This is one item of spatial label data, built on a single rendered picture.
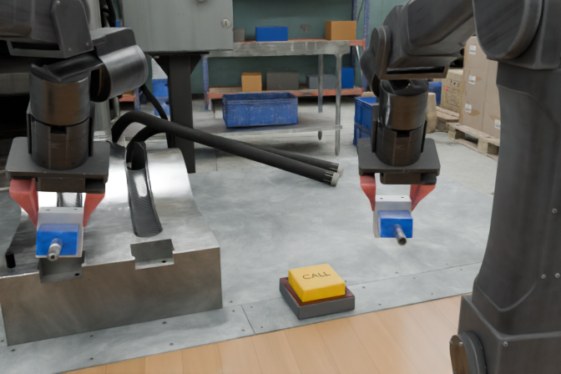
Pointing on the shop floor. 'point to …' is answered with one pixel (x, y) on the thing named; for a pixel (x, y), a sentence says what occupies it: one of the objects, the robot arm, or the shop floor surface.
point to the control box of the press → (176, 21)
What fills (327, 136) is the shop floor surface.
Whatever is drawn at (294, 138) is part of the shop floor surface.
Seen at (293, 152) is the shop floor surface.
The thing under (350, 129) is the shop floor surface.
